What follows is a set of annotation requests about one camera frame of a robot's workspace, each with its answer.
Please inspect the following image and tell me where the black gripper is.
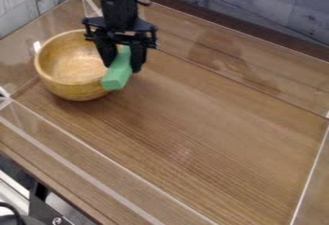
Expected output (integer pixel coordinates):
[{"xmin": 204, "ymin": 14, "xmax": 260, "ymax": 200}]
[{"xmin": 82, "ymin": 16, "xmax": 158, "ymax": 73}]

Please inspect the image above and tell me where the green stick block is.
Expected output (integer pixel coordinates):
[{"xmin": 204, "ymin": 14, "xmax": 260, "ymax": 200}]
[{"xmin": 101, "ymin": 45, "xmax": 133, "ymax": 90}]

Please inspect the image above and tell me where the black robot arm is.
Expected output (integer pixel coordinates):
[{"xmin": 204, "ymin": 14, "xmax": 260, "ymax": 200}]
[{"xmin": 82, "ymin": 0, "xmax": 158, "ymax": 73}]

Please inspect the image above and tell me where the wooden bowl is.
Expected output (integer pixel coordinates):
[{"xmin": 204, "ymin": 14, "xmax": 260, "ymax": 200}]
[{"xmin": 34, "ymin": 29, "xmax": 110, "ymax": 102}]

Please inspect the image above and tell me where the clear acrylic corner bracket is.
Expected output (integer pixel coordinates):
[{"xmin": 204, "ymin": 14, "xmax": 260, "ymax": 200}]
[{"xmin": 82, "ymin": 0, "xmax": 104, "ymax": 17}]

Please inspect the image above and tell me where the clear acrylic left bracket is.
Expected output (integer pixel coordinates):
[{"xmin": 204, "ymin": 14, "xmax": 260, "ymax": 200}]
[{"xmin": 0, "ymin": 87, "xmax": 13, "ymax": 111}]

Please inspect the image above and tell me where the black table leg frame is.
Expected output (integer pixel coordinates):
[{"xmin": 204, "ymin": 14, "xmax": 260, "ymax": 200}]
[{"xmin": 29, "ymin": 182, "xmax": 77, "ymax": 225}]

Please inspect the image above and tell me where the black cable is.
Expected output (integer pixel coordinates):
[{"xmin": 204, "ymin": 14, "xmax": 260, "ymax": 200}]
[{"xmin": 0, "ymin": 201, "xmax": 23, "ymax": 225}]

